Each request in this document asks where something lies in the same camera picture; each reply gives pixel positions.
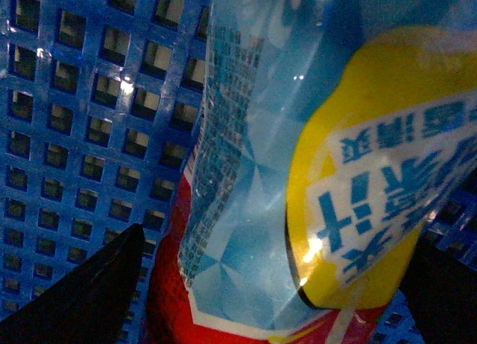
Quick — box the blue yellow drink bottle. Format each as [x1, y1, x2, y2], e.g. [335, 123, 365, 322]
[147, 0, 476, 343]

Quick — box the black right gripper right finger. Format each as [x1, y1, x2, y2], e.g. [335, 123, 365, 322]
[399, 239, 476, 344]

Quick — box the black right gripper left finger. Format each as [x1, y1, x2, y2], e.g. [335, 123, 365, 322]
[1, 223, 145, 343]

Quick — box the blue plastic shopping basket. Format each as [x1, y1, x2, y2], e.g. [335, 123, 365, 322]
[0, 0, 477, 344]

